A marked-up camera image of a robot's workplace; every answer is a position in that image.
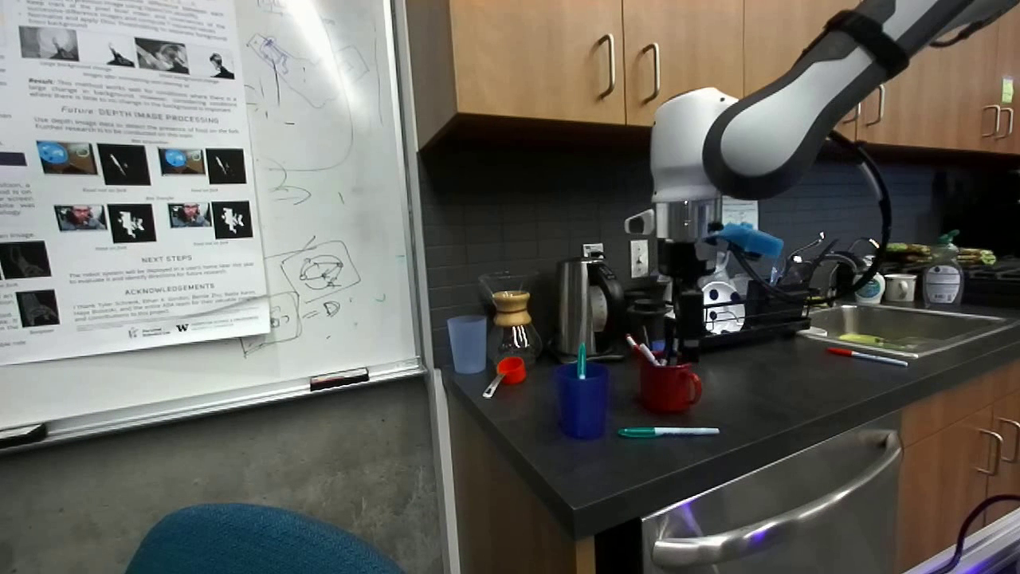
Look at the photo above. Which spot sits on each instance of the paper note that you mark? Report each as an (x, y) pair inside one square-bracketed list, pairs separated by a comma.
[(741, 215)]

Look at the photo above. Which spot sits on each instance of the red measuring scoop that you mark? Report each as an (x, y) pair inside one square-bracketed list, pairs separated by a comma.
[(511, 371)]

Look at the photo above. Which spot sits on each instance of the white cup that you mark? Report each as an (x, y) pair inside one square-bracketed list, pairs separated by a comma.
[(900, 287)]

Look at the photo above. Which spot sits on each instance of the green marker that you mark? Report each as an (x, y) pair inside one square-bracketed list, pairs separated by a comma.
[(669, 431), (582, 359)]

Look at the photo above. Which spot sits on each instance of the dark blue plastic cup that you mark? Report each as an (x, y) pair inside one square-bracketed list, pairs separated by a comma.
[(582, 406)]

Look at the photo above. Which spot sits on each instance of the wooden upper cabinet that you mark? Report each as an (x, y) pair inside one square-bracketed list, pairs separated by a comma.
[(542, 64)]

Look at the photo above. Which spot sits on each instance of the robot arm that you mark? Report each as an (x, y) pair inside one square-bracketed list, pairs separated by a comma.
[(797, 119)]

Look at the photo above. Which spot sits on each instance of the white plate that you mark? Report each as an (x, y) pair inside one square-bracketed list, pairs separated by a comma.
[(723, 307)]

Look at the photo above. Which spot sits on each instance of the green sticky note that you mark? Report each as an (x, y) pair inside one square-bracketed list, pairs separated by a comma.
[(1007, 90)]

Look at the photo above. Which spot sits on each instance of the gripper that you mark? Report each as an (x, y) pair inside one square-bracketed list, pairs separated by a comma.
[(682, 267)]

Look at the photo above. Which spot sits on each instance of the upper cabinet door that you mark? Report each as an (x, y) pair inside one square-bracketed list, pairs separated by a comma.
[(948, 96), (534, 56), (777, 32), (693, 48)]

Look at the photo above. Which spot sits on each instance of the bunch of markers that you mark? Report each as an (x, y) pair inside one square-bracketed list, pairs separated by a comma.
[(644, 351)]

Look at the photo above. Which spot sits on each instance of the clear soap bottle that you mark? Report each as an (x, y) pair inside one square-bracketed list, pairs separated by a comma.
[(943, 279)]

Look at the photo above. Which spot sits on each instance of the red marker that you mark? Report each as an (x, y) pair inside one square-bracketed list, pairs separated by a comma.
[(868, 356)]

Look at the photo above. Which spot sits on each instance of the cabinet door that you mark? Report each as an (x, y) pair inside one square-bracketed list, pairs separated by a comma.
[(948, 96), (777, 32), (693, 48), (534, 56), (940, 478), (1010, 478)]

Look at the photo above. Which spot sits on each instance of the white round container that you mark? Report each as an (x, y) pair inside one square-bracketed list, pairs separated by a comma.
[(870, 288)]

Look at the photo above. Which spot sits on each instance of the steel sink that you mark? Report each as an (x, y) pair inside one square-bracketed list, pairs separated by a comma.
[(916, 327)]

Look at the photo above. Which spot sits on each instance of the blue office chair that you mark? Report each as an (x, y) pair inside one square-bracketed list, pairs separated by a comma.
[(255, 542)]

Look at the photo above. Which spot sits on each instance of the steel dishwasher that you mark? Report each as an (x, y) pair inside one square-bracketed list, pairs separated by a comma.
[(781, 502)]

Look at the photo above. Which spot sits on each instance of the glass pour-over coffee carafe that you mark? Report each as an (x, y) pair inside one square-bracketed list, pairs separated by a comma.
[(511, 319)]

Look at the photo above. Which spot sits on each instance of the yellow sponge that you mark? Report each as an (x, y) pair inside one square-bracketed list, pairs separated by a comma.
[(861, 339)]

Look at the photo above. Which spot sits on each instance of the lower cabinet door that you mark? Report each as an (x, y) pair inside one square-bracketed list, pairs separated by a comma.
[(940, 478), (1010, 478)]

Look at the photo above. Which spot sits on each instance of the tap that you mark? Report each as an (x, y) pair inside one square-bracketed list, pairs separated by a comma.
[(829, 263)]

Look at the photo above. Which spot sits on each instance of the whiteboard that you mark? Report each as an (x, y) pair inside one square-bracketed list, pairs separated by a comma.
[(343, 199)]

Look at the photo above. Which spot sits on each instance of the red mug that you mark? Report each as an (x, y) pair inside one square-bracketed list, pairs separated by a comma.
[(665, 391)]

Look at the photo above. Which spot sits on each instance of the pale blue plastic cup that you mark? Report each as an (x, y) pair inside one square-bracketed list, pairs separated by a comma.
[(468, 344)]

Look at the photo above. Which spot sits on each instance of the whiteboard eraser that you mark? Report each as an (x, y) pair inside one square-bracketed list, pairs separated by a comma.
[(339, 379), (20, 434)]

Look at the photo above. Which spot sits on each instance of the steel electric kettle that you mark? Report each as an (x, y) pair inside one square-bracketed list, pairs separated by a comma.
[(578, 307)]

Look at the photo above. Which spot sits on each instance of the research poster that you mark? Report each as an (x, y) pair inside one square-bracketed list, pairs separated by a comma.
[(119, 159)]

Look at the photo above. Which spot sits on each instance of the black dish rack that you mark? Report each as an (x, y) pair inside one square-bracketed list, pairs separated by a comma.
[(765, 315)]

